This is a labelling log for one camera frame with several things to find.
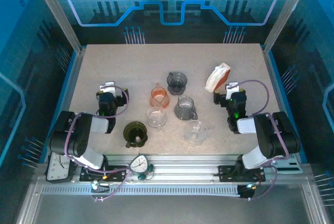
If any orange glass coffee server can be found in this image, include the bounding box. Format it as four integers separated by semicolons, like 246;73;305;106
149;83;171;109

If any smoky grey glass pitcher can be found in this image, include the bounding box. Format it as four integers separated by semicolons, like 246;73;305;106
173;95;198;121

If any aluminium mounting rail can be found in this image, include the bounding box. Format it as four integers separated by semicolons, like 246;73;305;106
70;154;303;184

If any square black-framed clock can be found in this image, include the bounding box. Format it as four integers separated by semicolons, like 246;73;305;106
46;152;71;183

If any smoky grey coffee dripper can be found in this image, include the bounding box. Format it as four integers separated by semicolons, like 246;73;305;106
166;71;188;96

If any dark green coffee dripper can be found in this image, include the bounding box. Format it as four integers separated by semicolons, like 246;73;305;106
123;121;149;148

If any slotted grey cable duct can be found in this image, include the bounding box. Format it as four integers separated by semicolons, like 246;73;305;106
41;184;240;196

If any aluminium frame post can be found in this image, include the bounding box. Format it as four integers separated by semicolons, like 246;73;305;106
29;0;83;54
262;0;315;54

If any clear glass coffee server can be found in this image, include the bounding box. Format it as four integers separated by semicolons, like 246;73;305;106
146;105;168;131

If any small LED controller board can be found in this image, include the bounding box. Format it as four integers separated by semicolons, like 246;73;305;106
237;183;255;200
90;179;110;193

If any triangular white-faced clock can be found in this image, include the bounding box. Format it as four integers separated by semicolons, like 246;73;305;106
129;153;155;182

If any orange coffee filter pack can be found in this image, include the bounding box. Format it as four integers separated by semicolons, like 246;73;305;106
205;63;232;93

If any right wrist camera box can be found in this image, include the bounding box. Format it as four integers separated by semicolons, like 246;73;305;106
225;82;242;99

